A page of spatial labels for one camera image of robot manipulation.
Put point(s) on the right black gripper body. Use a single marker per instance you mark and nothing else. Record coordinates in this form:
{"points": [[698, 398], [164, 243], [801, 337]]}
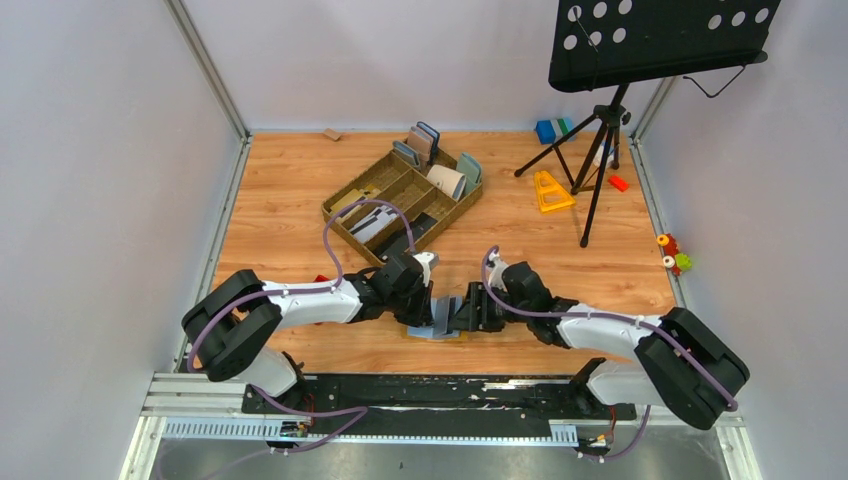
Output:
{"points": [[492, 316]]}

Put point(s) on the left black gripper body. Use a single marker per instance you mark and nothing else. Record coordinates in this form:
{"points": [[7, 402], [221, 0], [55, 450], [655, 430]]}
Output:
{"points": [[410, 308]]}

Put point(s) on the yellow leather card holder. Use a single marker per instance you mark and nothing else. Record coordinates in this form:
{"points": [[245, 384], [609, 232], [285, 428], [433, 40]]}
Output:
{"points": [[441, 311]]}

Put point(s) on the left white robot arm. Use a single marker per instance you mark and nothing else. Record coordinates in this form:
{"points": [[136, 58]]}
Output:
{"points": [[230, 328]]}

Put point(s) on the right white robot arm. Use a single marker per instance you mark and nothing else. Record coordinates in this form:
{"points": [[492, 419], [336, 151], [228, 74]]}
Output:
{"points": [[672, 360]]}

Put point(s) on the white black cards in tray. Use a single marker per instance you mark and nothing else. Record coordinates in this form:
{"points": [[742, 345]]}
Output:
{"points": [[371, 224]]}

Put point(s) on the gold cards in tray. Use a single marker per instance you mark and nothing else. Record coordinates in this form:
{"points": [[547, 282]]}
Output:
{"points": [[348, 198]]}

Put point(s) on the beige card holder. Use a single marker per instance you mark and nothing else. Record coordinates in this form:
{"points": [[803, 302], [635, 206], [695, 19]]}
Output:
{"points": [[449, 181]]}

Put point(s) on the teal card holder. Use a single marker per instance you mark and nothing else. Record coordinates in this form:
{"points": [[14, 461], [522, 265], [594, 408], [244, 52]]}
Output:
{"points": [[471, 169]]}

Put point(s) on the blue card holders upright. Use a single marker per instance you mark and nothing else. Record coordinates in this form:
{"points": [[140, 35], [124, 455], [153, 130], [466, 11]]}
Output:
{"points": [[420, 146]]}

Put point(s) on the woven compartment tray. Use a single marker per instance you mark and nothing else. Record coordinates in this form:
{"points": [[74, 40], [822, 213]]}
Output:
{"points": [[428, 210]]}

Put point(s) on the yellow triangular toy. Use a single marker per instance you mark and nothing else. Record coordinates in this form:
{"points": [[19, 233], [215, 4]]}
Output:
{"points": [[550, 194]]}

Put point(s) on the small red brick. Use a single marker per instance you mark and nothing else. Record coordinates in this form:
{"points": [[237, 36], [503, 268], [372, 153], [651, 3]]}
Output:
{"points": [[618, 183]]}

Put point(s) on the colourful toy car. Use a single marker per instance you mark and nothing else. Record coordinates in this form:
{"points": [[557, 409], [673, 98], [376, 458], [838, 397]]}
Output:
{"points": [[673, 258]]}

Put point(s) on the blue green block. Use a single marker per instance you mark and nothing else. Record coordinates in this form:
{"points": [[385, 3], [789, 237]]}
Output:
{"points": [[551, 130]]}

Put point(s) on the small wooden block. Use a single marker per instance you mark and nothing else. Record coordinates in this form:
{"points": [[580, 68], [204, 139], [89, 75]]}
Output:
{"points": [[332, 134]]}

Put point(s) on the black music stand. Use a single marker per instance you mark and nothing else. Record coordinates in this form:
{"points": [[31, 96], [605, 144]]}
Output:
{"points": [[600, 44]]}

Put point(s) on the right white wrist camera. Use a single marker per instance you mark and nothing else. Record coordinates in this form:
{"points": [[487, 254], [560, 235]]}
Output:
{"points": [[496, 270]]}

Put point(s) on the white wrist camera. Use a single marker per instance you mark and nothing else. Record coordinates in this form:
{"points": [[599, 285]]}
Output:
{"points": [[496, 270], [428, 261]]}

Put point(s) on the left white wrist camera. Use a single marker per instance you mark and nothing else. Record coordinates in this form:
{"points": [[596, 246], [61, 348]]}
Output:
{"points": [[428, 261]]}

